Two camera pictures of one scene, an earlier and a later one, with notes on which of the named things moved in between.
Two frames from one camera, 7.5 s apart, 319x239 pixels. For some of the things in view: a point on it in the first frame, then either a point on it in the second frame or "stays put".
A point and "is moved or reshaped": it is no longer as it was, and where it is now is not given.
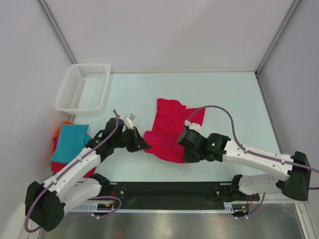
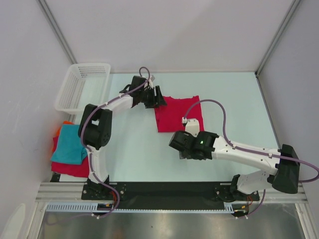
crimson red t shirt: [171, 115] is moved or reshaped
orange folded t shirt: [65, 122] stays put
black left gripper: [138, 143] to [156, 101]
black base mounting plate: [175, 192] stays put
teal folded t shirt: [73, 138] stays put
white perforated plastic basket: [83, 89] stays put
